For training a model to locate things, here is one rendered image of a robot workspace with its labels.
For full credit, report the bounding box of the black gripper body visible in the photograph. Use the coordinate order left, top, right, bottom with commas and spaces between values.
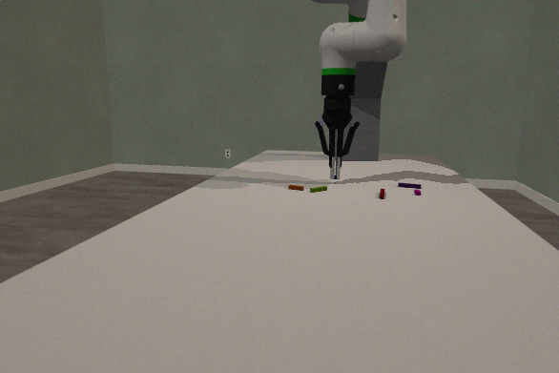
321, 97, 352, 130

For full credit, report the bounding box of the lime green rod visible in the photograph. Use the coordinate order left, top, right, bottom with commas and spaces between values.
310, 186, 327, 193

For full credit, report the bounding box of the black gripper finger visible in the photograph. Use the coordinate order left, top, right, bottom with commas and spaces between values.
314, 117, 336, 179
336, 117, 360, 179

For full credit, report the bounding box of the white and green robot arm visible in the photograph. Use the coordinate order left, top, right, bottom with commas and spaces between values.
312, 0, 406, 97

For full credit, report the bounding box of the purple rod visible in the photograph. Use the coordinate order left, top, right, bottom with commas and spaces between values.
398, 183, 422, 189

